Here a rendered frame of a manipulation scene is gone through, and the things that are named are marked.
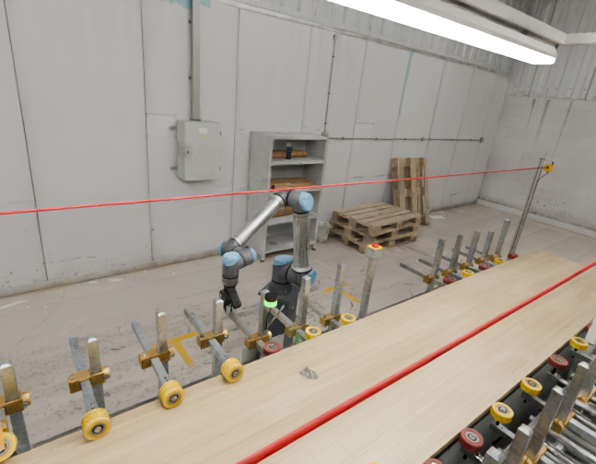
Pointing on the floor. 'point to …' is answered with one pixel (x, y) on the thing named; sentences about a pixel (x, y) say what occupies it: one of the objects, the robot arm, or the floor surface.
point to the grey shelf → (265, 236)
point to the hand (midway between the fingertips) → (230, 316)
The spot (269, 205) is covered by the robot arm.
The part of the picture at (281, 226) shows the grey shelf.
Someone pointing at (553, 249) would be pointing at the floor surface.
